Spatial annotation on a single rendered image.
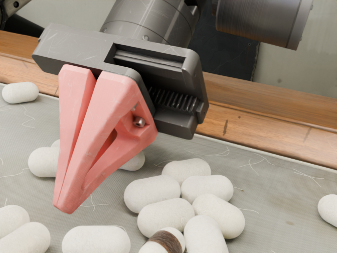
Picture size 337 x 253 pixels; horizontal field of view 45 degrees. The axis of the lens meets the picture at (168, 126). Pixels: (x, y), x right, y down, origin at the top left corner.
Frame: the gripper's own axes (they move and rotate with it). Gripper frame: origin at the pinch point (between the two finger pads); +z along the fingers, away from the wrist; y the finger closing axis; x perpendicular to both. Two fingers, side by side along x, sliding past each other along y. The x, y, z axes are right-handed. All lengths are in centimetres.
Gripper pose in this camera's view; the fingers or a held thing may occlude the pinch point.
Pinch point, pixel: (68, 196)
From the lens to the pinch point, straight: 23.9
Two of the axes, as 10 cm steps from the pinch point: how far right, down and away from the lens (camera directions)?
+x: 1.9, 4.5, 8.7
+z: -3.6, 8.6, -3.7
